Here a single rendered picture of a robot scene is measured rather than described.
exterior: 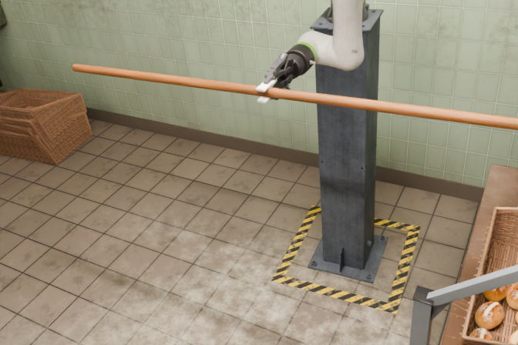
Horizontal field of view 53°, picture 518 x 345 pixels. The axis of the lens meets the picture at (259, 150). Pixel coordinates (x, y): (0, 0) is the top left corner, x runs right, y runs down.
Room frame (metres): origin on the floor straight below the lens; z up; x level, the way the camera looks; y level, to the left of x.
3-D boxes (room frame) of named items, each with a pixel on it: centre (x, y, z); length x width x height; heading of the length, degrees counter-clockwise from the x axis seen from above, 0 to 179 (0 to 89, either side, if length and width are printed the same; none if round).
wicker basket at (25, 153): (3.27, 1.55, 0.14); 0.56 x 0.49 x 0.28; 64
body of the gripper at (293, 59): (1.54, -0.12, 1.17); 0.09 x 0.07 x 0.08; 148
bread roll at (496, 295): (1.04, -0.66, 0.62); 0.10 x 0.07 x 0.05; 140
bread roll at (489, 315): (0.95, -0.60, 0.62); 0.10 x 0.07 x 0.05; 127
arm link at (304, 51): (1.60, -0.17, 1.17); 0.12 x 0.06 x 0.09; 58
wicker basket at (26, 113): (3.27, 1.54, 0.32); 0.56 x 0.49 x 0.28; 66
